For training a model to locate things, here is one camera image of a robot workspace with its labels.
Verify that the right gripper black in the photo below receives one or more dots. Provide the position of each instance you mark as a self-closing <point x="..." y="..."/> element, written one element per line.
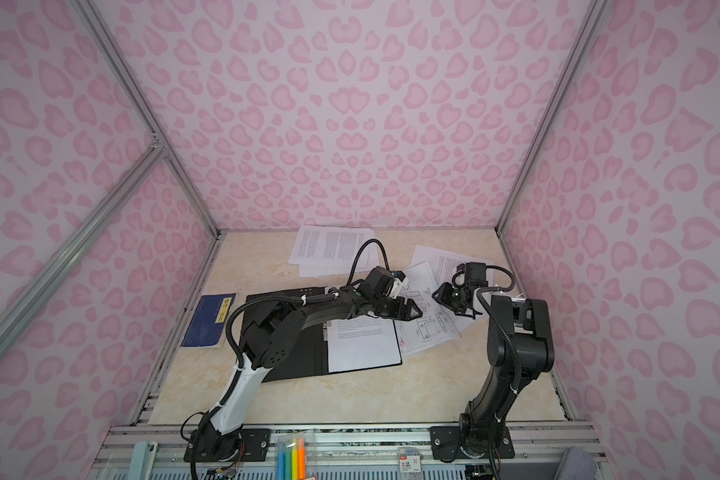
<point x="444" y="297"/>

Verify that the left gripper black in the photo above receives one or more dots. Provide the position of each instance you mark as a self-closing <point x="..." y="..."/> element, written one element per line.
<point x="404" y="313"/>

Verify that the technical drawing sheet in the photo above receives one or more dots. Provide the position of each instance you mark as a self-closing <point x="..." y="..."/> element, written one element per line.
<point x="435" y="326"/>

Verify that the text sheet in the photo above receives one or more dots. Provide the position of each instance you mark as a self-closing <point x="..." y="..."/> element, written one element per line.
<point x="362" y="343"/>
<point x="328" y="246"/>
<point x="442" y="263"/>

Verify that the orange and black folder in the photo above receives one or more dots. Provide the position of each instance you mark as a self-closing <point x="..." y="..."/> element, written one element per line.
<point x="309" y="357"/>

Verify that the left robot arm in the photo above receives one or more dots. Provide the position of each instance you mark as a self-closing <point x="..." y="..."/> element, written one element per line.
<point x="262" y="334"/>

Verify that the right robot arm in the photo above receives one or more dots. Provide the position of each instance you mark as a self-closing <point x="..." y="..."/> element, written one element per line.
<point x="519" y="349"/>

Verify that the box of coloured markers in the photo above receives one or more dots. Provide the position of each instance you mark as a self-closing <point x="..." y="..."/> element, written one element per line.
<point x="292" y="453"/>

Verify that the blue paperback book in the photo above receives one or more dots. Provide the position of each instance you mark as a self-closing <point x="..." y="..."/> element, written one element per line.
<point x="207" y="324"/>

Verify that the grey cloth at corner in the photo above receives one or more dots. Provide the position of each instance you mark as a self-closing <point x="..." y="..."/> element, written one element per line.
<point x="576" y="464"/>

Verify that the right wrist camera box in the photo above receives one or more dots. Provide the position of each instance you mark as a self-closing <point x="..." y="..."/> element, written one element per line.
<point x="474" y="275"/>

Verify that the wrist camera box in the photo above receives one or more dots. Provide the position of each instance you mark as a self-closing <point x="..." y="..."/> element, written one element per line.
<point x="381" y="282"/>
<point x="474" y="275"/>

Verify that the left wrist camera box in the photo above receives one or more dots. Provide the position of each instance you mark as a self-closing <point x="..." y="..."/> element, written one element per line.
<point x="381" y="282"/>

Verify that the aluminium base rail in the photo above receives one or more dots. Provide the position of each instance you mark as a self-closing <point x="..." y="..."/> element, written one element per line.
<point x="532" y="450"/>

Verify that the light green tool handle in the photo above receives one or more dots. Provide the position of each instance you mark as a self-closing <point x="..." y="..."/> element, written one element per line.
<point x="141" y="462"/>

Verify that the aluminium frame corner post right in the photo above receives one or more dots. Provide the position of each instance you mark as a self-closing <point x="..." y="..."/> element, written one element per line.
<point x="596" y="14"/>

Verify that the aluminium frame corner post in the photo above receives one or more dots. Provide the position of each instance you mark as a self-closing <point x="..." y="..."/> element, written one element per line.
<point x="596" y="14"/>
<point x="105" y="41"/>

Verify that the aluminium frame corner post left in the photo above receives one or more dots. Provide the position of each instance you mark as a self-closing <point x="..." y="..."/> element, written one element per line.
<point x="105" y="41"/>

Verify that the aluminium diagonal frame bar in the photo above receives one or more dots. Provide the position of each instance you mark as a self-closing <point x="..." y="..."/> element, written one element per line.
<point x="18" y="316"/>

